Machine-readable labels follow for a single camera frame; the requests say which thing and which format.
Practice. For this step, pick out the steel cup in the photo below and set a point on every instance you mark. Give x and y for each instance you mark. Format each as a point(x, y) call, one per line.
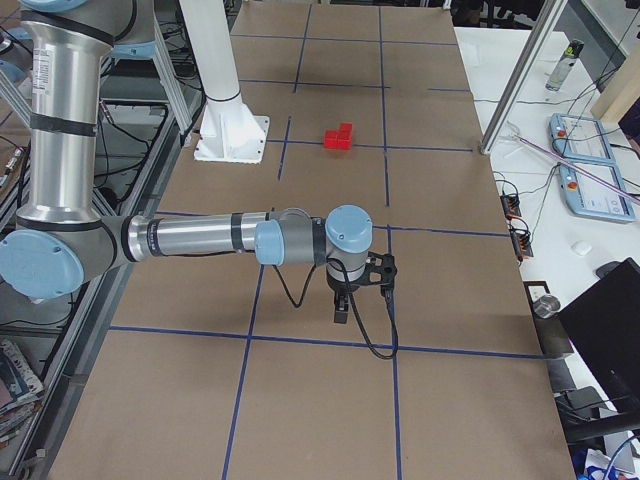
point(546, 306)

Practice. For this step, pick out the teach pendant far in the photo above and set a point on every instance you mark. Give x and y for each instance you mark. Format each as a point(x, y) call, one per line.
point(581, 138)

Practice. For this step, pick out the orange black connector box one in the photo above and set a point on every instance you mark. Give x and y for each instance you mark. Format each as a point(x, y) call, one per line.
point(511, 205)

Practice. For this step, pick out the red block one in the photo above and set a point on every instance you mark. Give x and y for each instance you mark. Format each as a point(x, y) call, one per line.
point(343, 140)
point(346, 128)

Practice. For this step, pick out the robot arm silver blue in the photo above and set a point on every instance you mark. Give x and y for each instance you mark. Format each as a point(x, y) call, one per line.
point(61, 242)
point(16, 58)

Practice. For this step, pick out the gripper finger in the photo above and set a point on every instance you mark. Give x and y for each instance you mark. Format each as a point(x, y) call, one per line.
point(343, 308)
point(337, 308)

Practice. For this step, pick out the teach pendant near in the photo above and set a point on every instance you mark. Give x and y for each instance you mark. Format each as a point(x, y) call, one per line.
point(589, 199)

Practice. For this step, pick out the stack of books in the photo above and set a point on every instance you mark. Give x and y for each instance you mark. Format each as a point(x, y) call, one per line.
point(21, 391)

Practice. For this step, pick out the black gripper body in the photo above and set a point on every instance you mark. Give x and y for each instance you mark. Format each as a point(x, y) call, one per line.
point(344, 289)

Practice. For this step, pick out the white camera pillar with base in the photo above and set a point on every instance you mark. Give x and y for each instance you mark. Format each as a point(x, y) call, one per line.
point(229, 131)

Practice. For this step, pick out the teach pendant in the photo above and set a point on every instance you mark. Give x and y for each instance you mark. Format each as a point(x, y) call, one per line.
point(589, 199)
point(581, 138)

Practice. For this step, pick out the aluminium frame post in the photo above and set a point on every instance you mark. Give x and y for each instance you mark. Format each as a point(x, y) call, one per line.
point(544, 26)

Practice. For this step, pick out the clear water bottle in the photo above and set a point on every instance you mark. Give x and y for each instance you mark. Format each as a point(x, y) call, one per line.
point(564, 65)

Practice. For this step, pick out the red block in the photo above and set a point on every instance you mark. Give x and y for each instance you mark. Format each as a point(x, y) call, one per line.
point(333, 140)

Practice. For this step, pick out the orange black connector box two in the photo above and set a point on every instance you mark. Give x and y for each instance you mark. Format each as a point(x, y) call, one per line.
point(521, 241)

